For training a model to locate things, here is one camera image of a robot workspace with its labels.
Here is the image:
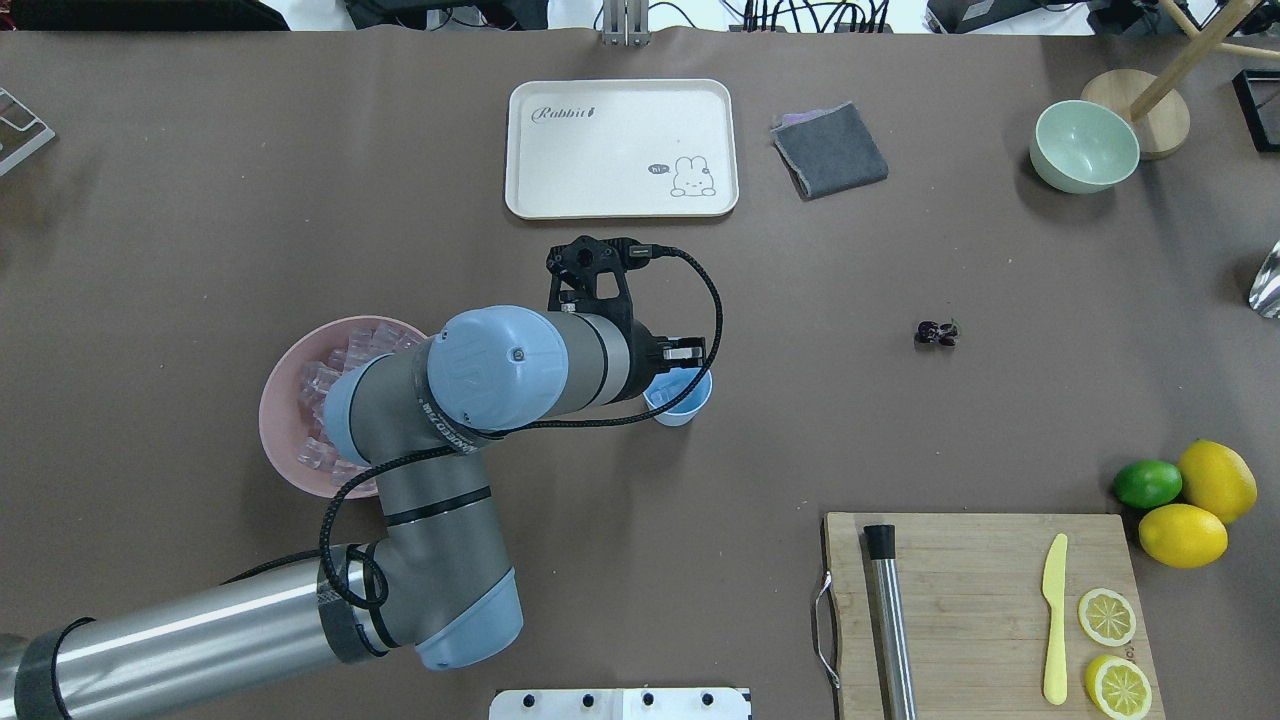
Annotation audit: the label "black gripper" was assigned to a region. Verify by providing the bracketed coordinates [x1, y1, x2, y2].
[628, 331, 707, 397]

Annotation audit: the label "clear ice cubes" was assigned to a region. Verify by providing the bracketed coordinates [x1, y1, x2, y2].
[294, 320, 425, 489]

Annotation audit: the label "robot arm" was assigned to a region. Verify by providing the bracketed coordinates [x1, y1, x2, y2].
[3, 301, 721, 719]

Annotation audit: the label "blue cup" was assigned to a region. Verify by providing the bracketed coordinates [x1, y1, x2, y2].
[643, 366, 714, 428]

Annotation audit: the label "wooden cup tree stand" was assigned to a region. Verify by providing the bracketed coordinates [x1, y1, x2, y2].
[1080, 1, 1277, 161]

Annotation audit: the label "metal ice scoop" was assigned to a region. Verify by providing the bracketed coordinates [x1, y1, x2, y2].
[1245, 242, 1280, 320]

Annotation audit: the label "cream rabbit tray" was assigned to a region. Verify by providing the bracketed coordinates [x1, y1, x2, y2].
[504, 78, 739, 222]

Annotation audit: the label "grey folded cloth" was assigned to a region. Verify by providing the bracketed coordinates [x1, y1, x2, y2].
[771, 101, 890, 200]

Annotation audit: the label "pink bowl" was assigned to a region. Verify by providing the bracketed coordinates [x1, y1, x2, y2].
[259, 315, 425, 498]

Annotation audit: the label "steel muddler black tip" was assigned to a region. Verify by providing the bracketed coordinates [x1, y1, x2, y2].
[864, 524, 919, 719]

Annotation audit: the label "wooden cutting board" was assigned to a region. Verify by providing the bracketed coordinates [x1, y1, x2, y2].
[822, 512, 1165, 719]

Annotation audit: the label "mint green bowl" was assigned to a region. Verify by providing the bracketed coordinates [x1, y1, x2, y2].
[1029, 100, 1140, 193]

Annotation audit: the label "green lime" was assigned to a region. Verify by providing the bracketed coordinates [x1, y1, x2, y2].
[1112, 459, 1183, 510]

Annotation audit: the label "yellow plastic knife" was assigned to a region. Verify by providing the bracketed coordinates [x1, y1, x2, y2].
[1041, 533, 1069, 706]

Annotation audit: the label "lemon slice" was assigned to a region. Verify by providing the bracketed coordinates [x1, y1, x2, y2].
[1084, 653, 1155, 719]
[1076, 587, 1138, 648]

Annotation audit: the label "whole yellow lemon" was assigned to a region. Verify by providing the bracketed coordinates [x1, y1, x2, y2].
[1176, 439, 1260, 525]

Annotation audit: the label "aluminium frame post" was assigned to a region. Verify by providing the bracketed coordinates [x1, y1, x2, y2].
[600, 0, 652, 47]

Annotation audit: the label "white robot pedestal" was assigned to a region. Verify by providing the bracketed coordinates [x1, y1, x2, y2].
[488, 687, 753, 719]

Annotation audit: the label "white wire cup rack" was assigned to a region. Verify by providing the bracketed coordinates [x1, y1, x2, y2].
[0, 88, 58, 176]

